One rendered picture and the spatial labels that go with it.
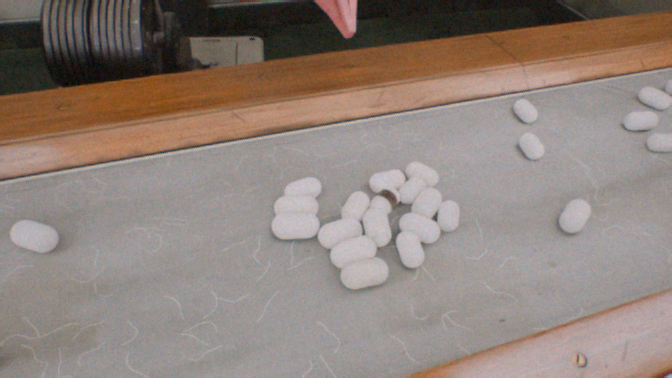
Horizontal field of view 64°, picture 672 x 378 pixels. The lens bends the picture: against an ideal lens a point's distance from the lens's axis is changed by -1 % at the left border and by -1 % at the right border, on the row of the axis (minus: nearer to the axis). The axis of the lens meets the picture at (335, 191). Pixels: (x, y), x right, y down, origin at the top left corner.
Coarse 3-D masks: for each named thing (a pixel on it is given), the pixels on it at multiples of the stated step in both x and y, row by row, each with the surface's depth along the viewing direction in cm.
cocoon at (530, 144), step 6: (522, 138) 55; (528, 138) 54; (534, 138) 54; (522, 144) 55; (528, 144) 54; (534, 144) 54; (540, 144) 54; (528, 150) 54; (534, 150) 53; (540, 150) 53; (528, 156) 54; (534, 156) 54; (540, 156) 54
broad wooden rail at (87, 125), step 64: (256, 64) 62; (320, 64) 63; (384, 64) 63; (448, 64) 64; (512, 64) 65; (576, 64) 67; (640, 64) 70; (0, 128) 50; (64, 128) 51; (128, 128) 52; (192, 128) 54; (256, 128) 55
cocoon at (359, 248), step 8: (344, 240) 42; (352, 240) 42; (360, 240) 42; (368, 240) 42; (336, 248) 42; (344, 248) 41; (352, 248) 42; (360, 248) 42; (368, 248) 42; (336, 256) 41; (344, 256) 41; (352, 256) 41; (360, 256) 42; (368, 256) 42; (336, 264) 42; (344, 264) 41
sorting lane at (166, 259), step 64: (320, 128) 57; (384, 128) 58; (448, 128) 58; (512, 128) 59; (576, 128) 60; (0, 192) 47; (64, 192) 48; (128, 192) 48; (192, 192) 49; (256, 192) 49; (320, 192) 49; (448, 192) 50; (512, 192) 51; (576, 192) 51; (640, 192) 52; (0, 256) 42; (64, 256) 42; (128, 256) 43; (192, 256) 43; (256, 256) 43; (320, 256) 43; (384, 256) 44; (448, 256) 44; (512, 256) 44; (576, 256) 45; (640, 256) 45; (0, 320) 38; (64, 320) 38; (128, 320) 38; (192, 320) 38; (256, 320) 39; (320, 320) 39; (384, 320) 39; (448, 320) 39; (512, 320) 40
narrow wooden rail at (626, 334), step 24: (600, 312) 37; (624, 312) 37; (648, 312) 38; (528, 336) 36; (552, 336) 36; (576, 336) 36; (600, 336) 36; (624, 336) 36; (648, 336) 36; (456, 360) 34; (480, 360) 34; (504, 360) 34; (528, 360) 34; (552, 360) 34; (576, 360) 34; (600, 360) 34; (624, 360) 35; (648, 360) 35
